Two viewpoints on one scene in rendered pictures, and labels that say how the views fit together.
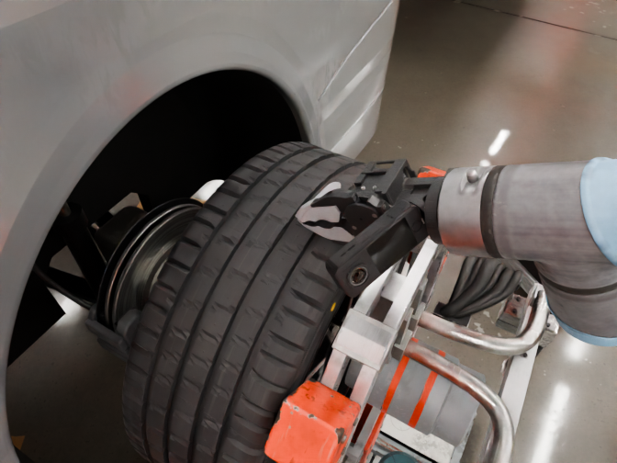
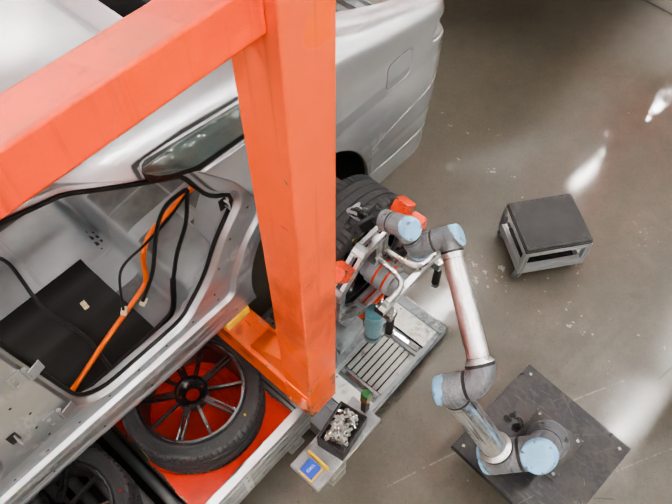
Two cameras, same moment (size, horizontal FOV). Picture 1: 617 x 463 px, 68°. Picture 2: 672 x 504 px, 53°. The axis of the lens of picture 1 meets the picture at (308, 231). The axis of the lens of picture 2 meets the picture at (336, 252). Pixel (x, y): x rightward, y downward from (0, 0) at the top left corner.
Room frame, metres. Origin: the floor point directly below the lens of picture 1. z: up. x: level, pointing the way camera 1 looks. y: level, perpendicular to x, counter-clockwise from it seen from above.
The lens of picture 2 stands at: (-1.22, -0.28, 3.44)
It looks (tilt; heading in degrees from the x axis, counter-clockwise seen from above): 57 degrees down; 12
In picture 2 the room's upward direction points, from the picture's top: straight up
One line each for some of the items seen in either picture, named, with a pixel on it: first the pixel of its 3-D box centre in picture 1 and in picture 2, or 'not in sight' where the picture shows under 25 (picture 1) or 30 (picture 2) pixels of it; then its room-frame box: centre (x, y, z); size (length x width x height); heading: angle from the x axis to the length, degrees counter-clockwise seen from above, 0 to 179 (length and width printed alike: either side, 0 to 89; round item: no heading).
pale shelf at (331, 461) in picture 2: not in sight; (336, 442); (-0.32, -0.09, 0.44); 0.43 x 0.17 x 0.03; 150
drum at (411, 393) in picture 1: (413, 381); (385, 276); (0.34, -0.19, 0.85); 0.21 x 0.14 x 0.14; 60
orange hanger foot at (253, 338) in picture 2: not in sight; (255, 333); (0.01, 0.35, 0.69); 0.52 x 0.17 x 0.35; 60
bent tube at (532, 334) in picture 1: (487, 295); (412, 246); (0.40, -0.28, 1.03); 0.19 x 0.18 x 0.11; 60
